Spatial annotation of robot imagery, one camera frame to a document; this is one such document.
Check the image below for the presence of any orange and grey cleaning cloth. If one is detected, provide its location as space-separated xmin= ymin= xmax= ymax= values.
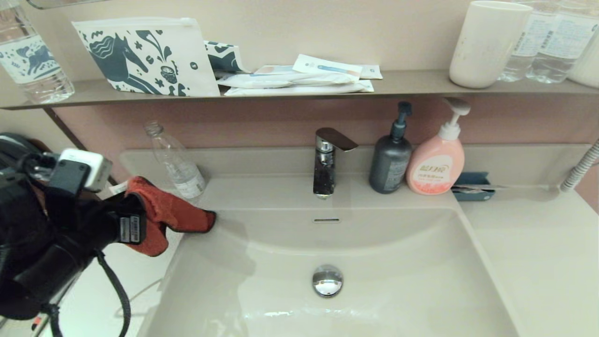
xmin=110 ymin=176 xmax=217 ymax=257

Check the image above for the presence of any chrome sink faucet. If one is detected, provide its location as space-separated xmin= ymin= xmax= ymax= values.
xmin=313 ymin=127 xmax=359 ymax=200

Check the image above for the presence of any white ceramic sink basin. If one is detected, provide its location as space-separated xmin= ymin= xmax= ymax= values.
xmin=140 ymin=206 xmax=520 ymax=337

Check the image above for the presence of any empty clear plastic bottle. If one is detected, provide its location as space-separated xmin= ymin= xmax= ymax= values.
xmin=144 ymin=121 xmax=208 ymax=203

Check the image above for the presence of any dark grey slipper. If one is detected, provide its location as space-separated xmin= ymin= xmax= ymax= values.
xmin=0 ymin=132 xmax=40 ymax=155

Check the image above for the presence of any large horse print pouch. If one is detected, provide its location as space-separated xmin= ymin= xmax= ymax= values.
xmin=71 ymin=17 xmax=220 ymax=97

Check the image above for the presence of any horse label water bottle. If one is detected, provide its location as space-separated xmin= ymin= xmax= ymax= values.
xmin=0 ymin=0 xmax=75 ymax=104

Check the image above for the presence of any small horse print pouch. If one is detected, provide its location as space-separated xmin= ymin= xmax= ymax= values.
xmin=204 ymin=40 xmax=252 ymax=74

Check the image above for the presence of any long white plastic packet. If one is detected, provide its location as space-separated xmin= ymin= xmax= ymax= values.
xmin=217 ymin=69 xmax=361 ymax=89

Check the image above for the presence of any chrome drain stopper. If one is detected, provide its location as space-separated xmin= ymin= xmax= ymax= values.
xmin=313 ymin=264 xmax=343 ymax=297

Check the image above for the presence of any pale blue packet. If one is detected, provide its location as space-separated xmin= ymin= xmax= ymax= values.
xmin=255 ymin=65 xmax=300 ymax=77

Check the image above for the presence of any flat white plastic packet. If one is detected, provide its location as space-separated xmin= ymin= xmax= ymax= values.
xmin=224 ymin=80 xmax=375 ymax=97

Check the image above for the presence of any white packet with blue stripe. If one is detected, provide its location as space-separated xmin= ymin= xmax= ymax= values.
xmin=293 ymin=54 xmax=363 ymax=79

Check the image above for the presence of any dark grey pump bottle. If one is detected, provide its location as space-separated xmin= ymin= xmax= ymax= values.
xmin=369 ymin=101 xmax=413 ymax=194

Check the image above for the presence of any pink pump soap bottle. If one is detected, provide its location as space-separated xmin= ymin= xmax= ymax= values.
xmin=406 ymin=97 xmax=471 ymax=196

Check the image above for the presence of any blue plastic holder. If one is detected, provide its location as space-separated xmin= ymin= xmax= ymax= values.
xmin=451 ymin=172 xmax=495 ymax=202

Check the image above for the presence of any tall white cup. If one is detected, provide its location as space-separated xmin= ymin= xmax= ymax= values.
xmin=449 ymin=0 xmax=533 ymax=89

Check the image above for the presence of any white label water bottle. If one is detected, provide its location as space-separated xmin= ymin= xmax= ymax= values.
xmin=526 ymin=0 xmax=599 ymax=84
xmin=498 ymin=0 xmax=555 ymax=82

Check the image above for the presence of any white ribbed container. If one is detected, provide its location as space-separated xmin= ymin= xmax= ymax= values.
xmin=567 ymin=27 xmax=599 ymax=89

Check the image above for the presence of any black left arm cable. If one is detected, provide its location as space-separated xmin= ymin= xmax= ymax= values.
xmin=91 ymin=250 xmax=131 ymax=337

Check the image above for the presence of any grey wall shelf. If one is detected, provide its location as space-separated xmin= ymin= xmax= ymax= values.
xmin=2 ymin=70 xmax=599 ymax=110

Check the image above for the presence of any white corrugated hose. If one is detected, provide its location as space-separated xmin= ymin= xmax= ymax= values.
xmin=561 ymin=139 xmax=599 ymax=193

